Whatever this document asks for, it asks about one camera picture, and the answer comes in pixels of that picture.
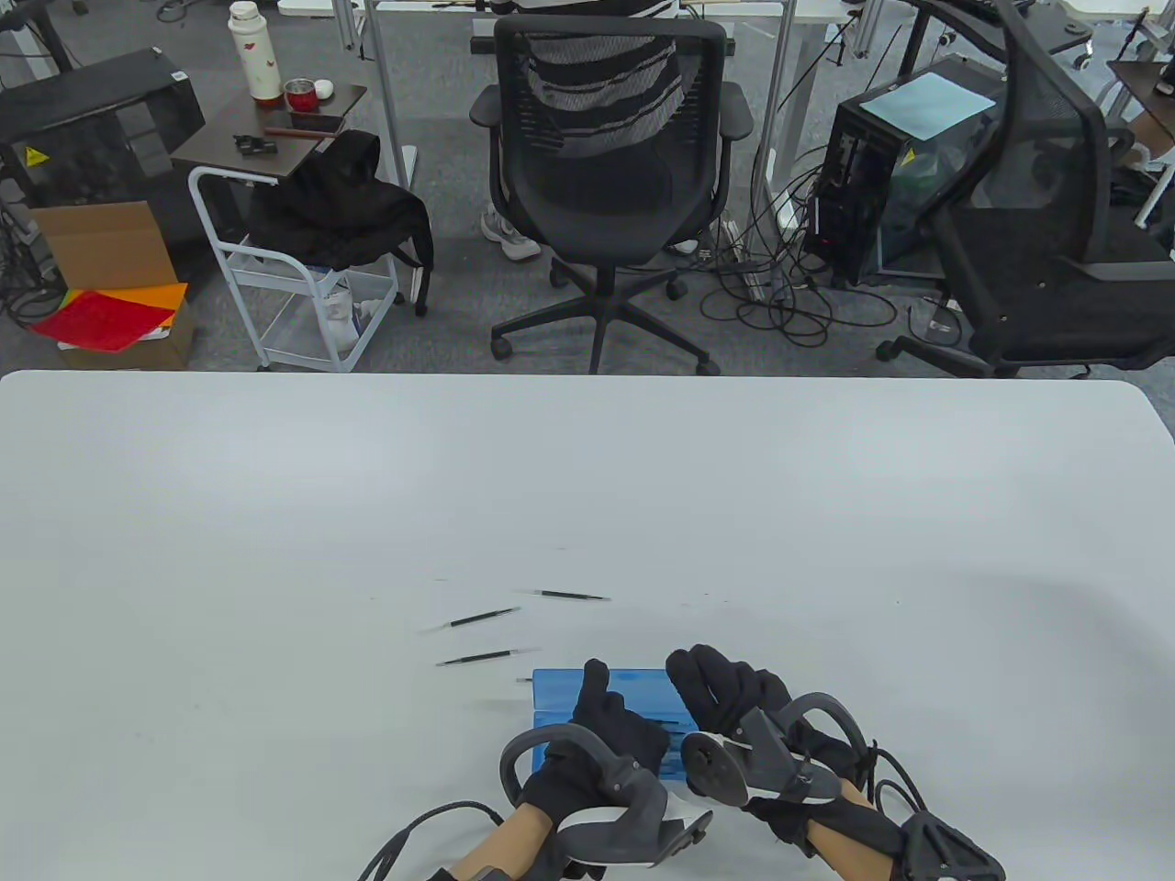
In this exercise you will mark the person's left hand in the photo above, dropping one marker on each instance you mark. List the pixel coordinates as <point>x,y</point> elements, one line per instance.
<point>624,734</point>

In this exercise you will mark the person's right hand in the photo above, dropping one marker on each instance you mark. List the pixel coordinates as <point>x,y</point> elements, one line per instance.
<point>734,688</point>

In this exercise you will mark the bundle of black pen refills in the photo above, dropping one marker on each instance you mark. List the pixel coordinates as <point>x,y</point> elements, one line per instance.
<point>668,725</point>

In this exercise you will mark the blue translucent stationery box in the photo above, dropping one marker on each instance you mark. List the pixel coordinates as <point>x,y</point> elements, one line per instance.
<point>643,684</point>

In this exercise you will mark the person's left forearm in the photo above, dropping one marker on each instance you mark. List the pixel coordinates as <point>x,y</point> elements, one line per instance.
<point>514,840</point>

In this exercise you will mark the person's right forearm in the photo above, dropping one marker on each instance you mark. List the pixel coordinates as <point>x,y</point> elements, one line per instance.
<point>837,858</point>

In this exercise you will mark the red pen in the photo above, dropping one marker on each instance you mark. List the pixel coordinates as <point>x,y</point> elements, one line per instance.
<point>298,133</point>

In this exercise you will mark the brown cardboard box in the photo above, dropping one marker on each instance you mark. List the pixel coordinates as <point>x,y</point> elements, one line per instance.
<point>101,243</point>

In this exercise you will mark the black grey tracking controller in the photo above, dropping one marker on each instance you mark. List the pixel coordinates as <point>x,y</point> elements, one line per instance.
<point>615,826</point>
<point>711,769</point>

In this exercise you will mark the white power strip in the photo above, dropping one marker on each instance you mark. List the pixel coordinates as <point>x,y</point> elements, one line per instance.
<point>734,240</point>

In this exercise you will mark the black mesh office chair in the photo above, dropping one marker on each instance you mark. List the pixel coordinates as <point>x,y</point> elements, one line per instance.
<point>606,211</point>

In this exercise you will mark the white plastic bag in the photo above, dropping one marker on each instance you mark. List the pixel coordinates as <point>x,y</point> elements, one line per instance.
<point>344,312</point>

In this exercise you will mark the black computer tower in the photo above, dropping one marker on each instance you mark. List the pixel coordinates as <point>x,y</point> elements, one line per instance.
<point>849,184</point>

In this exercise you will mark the black office chair with headrest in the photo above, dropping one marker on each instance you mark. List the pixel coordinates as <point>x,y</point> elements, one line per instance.
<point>1083,303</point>

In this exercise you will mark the white rolling cart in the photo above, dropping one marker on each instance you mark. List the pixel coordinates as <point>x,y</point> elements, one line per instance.
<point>266,272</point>

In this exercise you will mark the black jacket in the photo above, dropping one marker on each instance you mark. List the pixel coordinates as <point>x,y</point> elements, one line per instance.
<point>340,202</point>

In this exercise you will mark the orange paper sheet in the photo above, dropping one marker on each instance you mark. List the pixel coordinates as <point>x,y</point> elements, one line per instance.
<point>170,294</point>

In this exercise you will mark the red paper sheet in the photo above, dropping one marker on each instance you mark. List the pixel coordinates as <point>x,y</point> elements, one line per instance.
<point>101,321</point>

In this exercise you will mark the white office desk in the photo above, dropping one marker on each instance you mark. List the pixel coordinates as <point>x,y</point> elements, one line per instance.
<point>817,9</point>

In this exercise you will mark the dark smartphone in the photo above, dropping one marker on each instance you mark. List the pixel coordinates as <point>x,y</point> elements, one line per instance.
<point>317,121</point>

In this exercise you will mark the black clip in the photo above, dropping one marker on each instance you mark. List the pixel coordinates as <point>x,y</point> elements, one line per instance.
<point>252,144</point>

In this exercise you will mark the red mug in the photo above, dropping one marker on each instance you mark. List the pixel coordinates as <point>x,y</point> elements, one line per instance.
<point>300,99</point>

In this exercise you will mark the dark wooden side table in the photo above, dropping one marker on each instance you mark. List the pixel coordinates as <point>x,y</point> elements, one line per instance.
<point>213,145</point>

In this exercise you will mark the black desk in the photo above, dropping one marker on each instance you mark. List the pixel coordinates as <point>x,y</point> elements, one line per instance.
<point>1056,37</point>

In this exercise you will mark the brown desk with white leg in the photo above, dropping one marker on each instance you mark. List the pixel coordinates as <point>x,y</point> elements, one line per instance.
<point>1147,87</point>

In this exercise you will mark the white thermos bottle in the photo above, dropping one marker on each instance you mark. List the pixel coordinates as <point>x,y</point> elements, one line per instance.
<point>255,55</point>

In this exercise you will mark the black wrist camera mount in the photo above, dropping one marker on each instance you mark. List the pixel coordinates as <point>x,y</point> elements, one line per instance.
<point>450,875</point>
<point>945,853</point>

